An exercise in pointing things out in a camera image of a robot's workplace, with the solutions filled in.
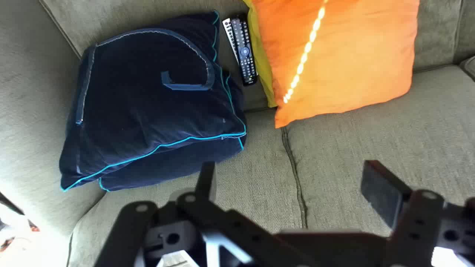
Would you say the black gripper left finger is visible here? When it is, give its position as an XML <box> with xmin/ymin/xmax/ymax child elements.
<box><xmin>194</xmin><ymin>161</ymin><xmax>217</xmax><ymax>202</ymax></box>

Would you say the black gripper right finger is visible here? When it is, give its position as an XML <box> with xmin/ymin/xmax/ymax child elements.
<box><xmin>359</xmin><ymin>159</ymin><xmax>414</xmax><ymax>229</ymax></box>

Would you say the navy pillow with teal piping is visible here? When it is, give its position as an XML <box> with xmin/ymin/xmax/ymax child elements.
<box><xmin>58</xmin><ymin>13</ymin><xmax>249</xmax><ymax>195</ymax></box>

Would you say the orange pillow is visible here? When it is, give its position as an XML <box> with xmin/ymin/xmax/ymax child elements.
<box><xmin>245</xmin><ymin>0</ymin><xmax>421</xmax><ymax>131</ymax></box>

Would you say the grey-brown fabric sofa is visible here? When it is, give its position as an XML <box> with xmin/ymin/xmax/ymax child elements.
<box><xmin>0</xmin><ymin>0</ymin><xmax>475</xmax><ymax>267</ymax></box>

